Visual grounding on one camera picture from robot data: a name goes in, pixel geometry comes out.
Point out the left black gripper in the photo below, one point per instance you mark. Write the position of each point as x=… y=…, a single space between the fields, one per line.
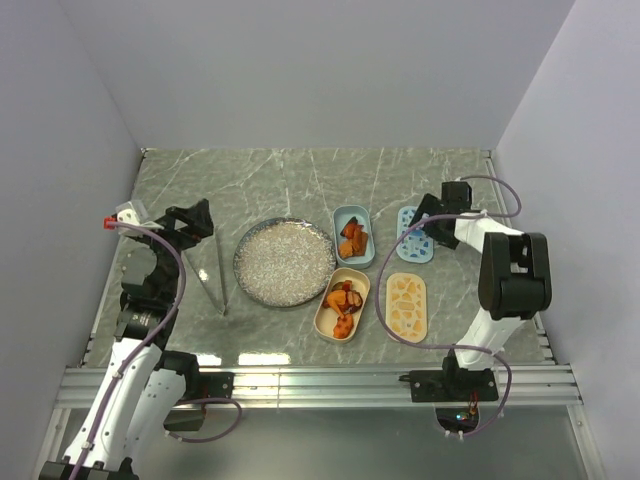
x=197 y=220

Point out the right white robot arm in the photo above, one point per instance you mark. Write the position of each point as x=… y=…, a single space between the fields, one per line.
x=514 y=282

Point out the red-brown meat slab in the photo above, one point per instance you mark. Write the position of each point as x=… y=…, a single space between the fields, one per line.
x=360 y=241

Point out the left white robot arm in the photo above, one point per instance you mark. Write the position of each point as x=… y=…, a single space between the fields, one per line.
x=143 y=380

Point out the aluminium frame rail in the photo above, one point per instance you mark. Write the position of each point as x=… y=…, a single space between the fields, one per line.
x=380 y=386

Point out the blue patterned lid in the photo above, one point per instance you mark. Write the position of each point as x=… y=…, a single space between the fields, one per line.
x=417 y=247

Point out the beige lunch box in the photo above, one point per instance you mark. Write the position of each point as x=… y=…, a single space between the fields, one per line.
x=326 y=318

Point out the orange crab claw piece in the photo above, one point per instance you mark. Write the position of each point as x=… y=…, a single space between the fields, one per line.
x=352 y=231

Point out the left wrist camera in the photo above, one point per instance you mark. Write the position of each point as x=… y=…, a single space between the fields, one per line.
x=132 y=212

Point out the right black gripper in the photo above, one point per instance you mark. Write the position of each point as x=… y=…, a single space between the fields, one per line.
x=430 y=205

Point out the speckled round plate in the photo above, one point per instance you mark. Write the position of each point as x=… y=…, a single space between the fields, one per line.
x=284 y=262

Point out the beige patterned lid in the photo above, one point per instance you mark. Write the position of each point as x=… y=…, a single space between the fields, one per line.
x=407 y=306

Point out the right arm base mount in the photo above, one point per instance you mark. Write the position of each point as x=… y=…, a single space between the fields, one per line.
x=457 y=395

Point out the orange fried cutlet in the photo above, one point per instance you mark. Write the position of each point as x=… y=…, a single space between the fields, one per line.
x=346 y=249

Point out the blue lunch box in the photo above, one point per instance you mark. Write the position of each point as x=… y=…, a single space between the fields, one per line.
x=341 y=217

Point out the spotted orange food piece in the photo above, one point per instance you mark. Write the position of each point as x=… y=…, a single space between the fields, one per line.
x=343 y=327

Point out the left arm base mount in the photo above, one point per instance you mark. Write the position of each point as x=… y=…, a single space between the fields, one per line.
x=199 y=385

